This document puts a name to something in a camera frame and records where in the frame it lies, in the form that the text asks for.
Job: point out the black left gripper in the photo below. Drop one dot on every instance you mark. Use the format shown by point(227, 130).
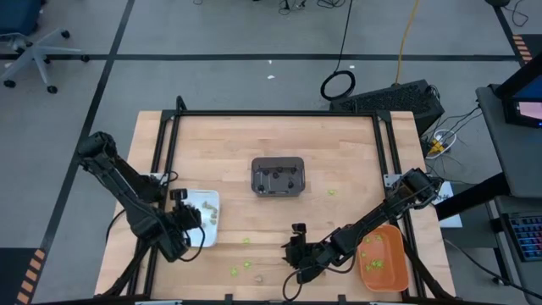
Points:
point(186, 216)

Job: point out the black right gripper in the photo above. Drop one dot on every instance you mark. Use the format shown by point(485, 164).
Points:
point(311, 258)

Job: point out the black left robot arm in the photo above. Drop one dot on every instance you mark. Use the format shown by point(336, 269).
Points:
point(127, 195)

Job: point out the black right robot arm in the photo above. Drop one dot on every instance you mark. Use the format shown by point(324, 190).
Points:
point(381, 212)

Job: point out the white plastic bin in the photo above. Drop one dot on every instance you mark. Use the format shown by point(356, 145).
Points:
point(209, 235)

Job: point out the grey translucent plastic bin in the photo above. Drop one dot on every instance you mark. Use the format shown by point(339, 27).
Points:
point(279, 190)

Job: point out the orange plastic bin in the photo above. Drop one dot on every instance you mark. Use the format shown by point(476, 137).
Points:
point(387, 277)

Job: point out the white paper sheet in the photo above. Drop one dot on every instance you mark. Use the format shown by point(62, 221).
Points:
point(449, 203)

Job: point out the black hazard-striped floor mat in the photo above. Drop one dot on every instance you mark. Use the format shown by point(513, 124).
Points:
point(17, 271)
point(534, 42)

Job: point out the white and yellow power strip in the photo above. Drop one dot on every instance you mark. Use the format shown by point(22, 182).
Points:
point(436, 146)

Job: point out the black computer tower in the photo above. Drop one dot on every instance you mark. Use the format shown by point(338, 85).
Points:
point(394, 99)

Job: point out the black desk leg beam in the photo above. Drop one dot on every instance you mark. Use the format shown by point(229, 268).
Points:
point(470, 198)

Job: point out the grey office chair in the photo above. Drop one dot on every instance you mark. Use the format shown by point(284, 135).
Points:
point(36, 53)

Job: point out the backlit computer keyboard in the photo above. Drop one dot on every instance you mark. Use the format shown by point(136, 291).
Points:
point(527, 235)

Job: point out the grey desk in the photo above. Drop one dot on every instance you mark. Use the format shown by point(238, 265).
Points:
point(516, 161)

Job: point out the black computer monitor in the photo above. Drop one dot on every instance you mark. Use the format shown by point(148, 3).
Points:
point(525, 108)

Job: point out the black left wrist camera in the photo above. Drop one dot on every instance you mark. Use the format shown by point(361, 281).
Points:
point(178, 194)

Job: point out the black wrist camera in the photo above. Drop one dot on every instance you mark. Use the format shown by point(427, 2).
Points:
point(178, 194)
point(299, 228)

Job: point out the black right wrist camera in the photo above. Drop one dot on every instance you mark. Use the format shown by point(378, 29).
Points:
point(299, 228)

